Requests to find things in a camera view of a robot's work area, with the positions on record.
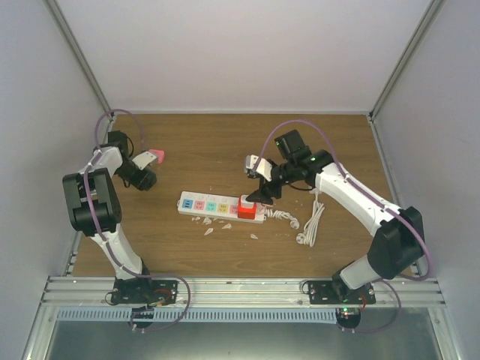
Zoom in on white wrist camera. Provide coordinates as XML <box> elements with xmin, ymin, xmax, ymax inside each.
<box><xmin>244</xmin><ymin>154</ymin><xmax>273</xmax><ymax>182</ymax></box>
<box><xmin>132</xmin><ymin>151</ymin><xmax>158</xmax><ymax>170</ymax></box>

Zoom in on white multicolour power strip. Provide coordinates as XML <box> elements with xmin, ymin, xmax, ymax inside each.
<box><xmin>176</xmin><ymin>190</ymin><xmax>301</xmax><ymax>230</ymax></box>

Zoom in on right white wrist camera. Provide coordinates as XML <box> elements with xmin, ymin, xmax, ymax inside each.
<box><xmin>244</xmin><ymin>154</ymin><xmax>273</xmax><ymax>182</ymax></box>

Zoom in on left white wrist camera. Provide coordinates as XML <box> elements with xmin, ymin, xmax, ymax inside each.
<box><xmin>132</xmin><ymin>151</ymin><xmax>158</xmax><ymax>170</ymax></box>

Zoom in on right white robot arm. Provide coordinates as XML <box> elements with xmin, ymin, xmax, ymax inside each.
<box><xmin>244</xmin><ymin>130</ymin><xmax>427</xmax><ymax>304</ymax></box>

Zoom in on grey slotted cable duct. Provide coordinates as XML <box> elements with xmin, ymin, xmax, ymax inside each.
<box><xmin>57</xmin><ymin>307</ymin><xmax>337</xmax><ymax>324</ymax></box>

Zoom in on pink plug adapter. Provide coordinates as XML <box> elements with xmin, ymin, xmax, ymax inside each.
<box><xmin>149</xmin><ymin>148</ymin><xmax>165</xmax><ymax>164</ymax></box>

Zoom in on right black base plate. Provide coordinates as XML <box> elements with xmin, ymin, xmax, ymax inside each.
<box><xmin>299</xmin><ymin>280</ymin><xmax>377</xmax><ymax>306</ymax></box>

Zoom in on red cube socket adapter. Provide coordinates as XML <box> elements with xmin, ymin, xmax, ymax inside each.
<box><xmin>237</xmin><ymin>201</ymin><xmax>257</xmax><ymax>220</ymax></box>

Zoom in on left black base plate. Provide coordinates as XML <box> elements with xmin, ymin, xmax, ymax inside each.
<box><xmin>104</xmin><ymin>277</ymin><xmax>179</xmax><ymax>306</ymax></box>

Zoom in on white charger with pink cable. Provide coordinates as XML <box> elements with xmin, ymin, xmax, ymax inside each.
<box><xmin>238</xmin><ymin>195</ymin><xmax>257</xmax><ymax>209</ymax></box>

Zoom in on small white power strip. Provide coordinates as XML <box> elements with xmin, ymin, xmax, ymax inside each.
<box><xmin>295</xmin><ymin>189</ymin><xmax>325</xmax><ymax>248</ymax></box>

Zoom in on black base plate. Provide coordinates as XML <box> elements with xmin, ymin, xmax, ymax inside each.
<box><xmin>299</xmin><ymin>280</ymin><xmax>377</xmax><ymax>306</ymax></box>
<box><xmin>104</xmin><ymin>277</ymin><xmax>179</xmax><ymax>306</ymax></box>

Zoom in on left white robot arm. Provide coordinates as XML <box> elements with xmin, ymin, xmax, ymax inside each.
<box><xmin>62</xmin><ymin>130</ymin><xmax>158</xmax><ymax>303</ymax></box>

